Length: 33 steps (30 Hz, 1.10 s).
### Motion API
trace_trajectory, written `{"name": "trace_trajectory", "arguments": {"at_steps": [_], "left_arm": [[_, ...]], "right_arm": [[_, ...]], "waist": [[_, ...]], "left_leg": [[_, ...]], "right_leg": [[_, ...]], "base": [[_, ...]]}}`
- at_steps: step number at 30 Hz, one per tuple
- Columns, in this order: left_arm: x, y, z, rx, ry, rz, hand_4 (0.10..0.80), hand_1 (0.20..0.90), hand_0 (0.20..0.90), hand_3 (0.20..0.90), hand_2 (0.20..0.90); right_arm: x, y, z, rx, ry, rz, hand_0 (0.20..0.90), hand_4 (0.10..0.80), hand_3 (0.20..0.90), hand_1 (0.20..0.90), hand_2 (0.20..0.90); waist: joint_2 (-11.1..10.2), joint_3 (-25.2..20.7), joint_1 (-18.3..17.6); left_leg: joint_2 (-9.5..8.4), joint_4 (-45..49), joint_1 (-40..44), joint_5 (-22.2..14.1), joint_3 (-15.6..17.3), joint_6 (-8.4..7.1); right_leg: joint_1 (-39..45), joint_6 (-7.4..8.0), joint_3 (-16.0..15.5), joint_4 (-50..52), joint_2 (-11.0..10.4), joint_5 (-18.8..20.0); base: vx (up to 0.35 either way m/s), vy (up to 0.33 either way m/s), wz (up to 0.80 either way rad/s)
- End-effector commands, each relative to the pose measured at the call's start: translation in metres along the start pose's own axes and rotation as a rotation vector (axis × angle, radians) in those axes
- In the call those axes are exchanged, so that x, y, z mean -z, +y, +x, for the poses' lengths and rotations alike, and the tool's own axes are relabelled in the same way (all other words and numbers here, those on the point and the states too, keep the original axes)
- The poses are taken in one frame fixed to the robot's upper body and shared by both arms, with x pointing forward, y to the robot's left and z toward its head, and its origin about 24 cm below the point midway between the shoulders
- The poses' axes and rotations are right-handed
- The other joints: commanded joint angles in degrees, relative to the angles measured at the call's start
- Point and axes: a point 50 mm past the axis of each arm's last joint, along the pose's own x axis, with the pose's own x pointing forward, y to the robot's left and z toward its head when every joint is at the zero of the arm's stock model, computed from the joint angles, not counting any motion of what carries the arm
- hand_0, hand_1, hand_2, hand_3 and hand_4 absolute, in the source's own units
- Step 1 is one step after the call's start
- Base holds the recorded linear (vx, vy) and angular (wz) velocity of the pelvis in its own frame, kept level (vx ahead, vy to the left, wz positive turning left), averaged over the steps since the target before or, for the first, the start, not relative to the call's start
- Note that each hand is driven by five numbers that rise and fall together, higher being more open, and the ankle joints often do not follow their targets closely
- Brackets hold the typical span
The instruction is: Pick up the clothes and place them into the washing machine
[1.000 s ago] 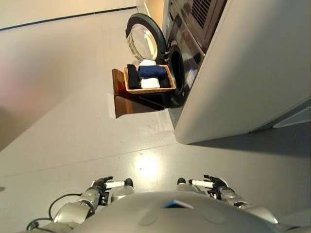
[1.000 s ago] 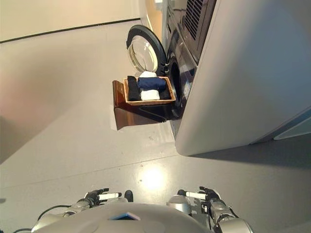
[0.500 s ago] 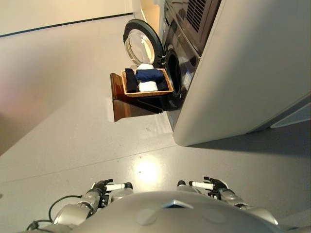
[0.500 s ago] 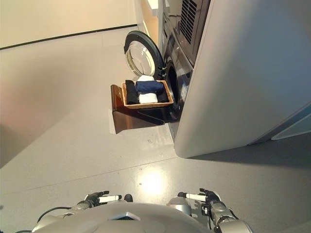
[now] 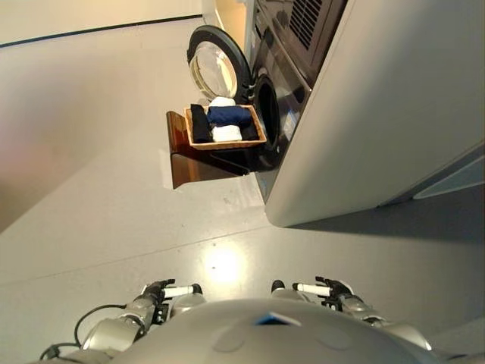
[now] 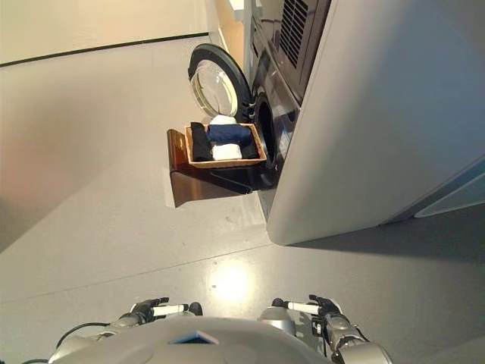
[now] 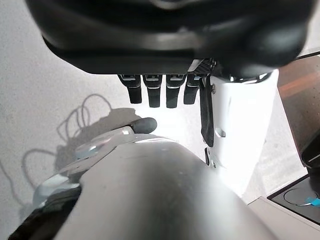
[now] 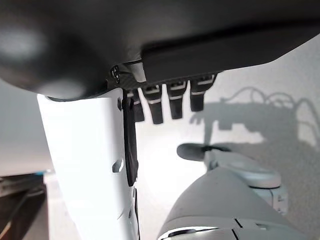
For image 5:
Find robot left five-finger hand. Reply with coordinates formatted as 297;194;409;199
140;279;194;305

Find robot right five-finger hand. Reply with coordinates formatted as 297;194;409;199
292;276;355;309

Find silver and dark washing machine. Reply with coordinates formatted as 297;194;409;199
248;0;485;228

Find round washing machine door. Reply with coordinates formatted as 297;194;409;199
186;24;254;103

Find robot left silver foot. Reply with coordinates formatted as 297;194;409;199
169;283;208;316

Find robot silver foot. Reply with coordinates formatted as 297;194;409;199
169;283;208;316
270;279;308;303

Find robot right silver foot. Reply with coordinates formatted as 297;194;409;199
270;279;308;303

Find robot grey torso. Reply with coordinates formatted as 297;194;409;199
109;298;443;364

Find brown glossy stool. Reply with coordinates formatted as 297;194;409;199
165;110;262;190

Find woven wicker basket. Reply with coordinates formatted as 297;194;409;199
183;104;268;151

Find black folded cloth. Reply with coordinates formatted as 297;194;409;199
189;103;211;144

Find large white rolled cloth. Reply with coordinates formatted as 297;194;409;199
211;124;243;143

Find black crumpled cloth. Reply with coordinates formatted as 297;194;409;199
239;121;258;142

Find navy blue folded cloth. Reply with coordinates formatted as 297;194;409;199
206;105;253;126

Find beige door panel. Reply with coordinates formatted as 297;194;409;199
202;0;254;42

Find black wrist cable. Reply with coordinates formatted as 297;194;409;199
39;303;128;361

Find black wall baseboard strip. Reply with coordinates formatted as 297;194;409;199
0;14;204;49

